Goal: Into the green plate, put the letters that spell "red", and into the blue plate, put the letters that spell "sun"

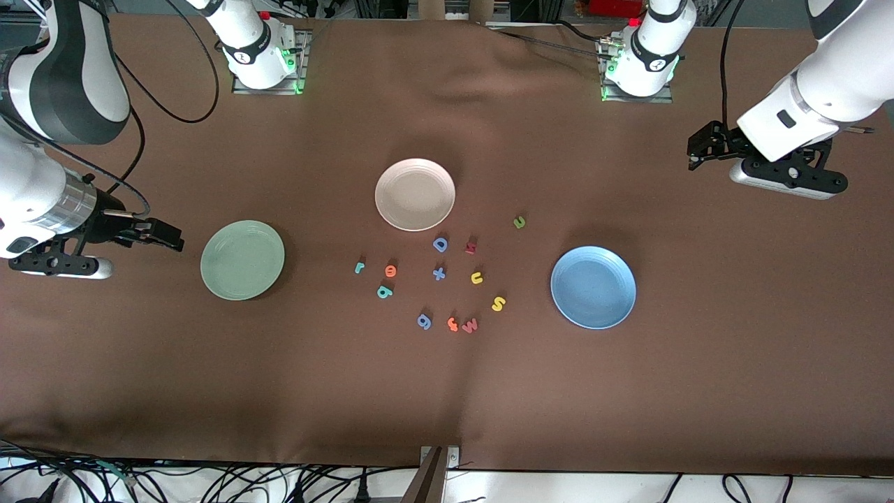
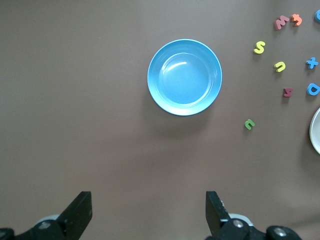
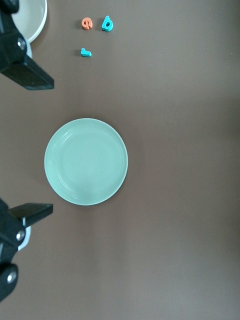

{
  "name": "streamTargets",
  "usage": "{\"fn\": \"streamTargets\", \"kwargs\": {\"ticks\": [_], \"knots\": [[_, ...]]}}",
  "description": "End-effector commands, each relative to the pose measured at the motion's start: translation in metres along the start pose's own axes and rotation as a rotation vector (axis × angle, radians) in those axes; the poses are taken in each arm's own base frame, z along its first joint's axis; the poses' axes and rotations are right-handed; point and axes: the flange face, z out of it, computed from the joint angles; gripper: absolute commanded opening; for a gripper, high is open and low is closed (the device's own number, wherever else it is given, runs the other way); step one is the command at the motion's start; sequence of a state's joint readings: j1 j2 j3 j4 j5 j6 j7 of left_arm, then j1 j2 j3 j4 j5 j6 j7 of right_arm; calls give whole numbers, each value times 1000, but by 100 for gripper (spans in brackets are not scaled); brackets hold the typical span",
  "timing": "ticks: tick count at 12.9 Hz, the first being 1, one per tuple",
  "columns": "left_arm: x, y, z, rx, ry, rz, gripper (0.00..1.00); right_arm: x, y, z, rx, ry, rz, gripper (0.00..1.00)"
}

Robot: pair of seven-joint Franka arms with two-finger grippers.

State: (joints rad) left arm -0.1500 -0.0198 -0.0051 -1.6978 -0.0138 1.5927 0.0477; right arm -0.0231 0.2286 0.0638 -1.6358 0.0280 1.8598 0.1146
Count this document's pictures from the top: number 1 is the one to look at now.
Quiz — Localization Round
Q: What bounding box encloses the pale green round plate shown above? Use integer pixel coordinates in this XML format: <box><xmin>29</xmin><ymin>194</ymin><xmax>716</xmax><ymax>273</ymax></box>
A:
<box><xmin>200</xmin><ymin>220</ymin><xmax>286</xmax><ymax>301</ymax></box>

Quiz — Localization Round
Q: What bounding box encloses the red box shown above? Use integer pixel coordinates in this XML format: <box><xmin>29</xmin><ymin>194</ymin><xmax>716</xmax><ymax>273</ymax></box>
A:
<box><xmin>590</xmin><ymin>0</ymin><xmax>643</xmax><ymax>18</ymax></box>

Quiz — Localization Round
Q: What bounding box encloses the blue round plate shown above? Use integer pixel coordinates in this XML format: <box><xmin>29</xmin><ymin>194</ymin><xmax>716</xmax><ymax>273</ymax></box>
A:
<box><xmin>550</xmin><ymin>246</ymin><xmax>637</xmax><ymax>330</ymax></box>

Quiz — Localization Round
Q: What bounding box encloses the cream white round plate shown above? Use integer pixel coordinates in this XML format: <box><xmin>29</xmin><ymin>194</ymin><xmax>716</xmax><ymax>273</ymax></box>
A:
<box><xmin>374</xmin><ymin>159</ymin><xmax>456</xmax><ymax>232</ymax></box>

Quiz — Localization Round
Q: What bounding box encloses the brown table cloth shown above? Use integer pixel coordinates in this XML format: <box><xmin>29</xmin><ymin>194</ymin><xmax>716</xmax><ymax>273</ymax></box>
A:
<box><xmin>0</xmin><ymin>14</ymin><xmax>894</xmax><ymax>476</ymax></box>

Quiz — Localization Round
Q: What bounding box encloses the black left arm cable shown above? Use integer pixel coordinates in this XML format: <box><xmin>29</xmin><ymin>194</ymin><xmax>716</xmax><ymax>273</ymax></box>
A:
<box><xmin>719</xmin><ymin>0</ymin><xmax>875</xmax><ymax>135</ymax></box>

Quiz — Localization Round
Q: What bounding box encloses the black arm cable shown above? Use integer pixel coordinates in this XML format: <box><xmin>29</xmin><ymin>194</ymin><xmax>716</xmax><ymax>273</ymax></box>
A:
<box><xmin>0</xmin><ymin>0</ymin><xmax>221</xmax><ymax>217</ymax></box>
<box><xmin>719</xmin><ymin>0</ymin><xmax>875</xmax><ymax>135</ymax></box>

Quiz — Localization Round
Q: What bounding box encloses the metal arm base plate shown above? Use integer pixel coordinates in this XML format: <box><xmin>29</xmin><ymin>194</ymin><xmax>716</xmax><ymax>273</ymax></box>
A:
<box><xmin>599</xmin><ymin>38</ymin><xmax>675</xmax><ymax>104</ymax></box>
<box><xmin>233</xmin><ymin>29</ymin><xmax>308</xmax><ymax>96</ymax></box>

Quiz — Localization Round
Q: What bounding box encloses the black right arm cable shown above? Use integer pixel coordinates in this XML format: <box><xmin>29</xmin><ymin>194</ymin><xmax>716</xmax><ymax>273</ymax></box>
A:
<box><xmin>0</xmin><ymin>0</ymin><xmax>221</xmax><ymax>217</ymax></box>

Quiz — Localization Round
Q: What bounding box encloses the black cable across cloth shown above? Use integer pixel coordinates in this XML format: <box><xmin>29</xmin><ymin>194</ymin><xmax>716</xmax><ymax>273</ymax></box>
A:
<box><xmin>489</xmin><ymin>20</ymin><xmax>615</xmax><ymax>57</ymax></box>

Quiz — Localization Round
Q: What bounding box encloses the dark metal post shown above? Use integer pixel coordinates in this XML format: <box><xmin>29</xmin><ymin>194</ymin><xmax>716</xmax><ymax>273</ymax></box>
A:
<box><xmin>402</xmin><ymin>447</ymin><xmax>446</xmax><ymax>503</ymax></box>

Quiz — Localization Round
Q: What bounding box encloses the small metal table bracket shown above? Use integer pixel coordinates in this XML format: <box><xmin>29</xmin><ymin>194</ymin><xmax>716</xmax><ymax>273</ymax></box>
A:
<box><xmin>419</xmin><ymin>446</ymin><xmax>462</xmax><ymax>470</ymax></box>

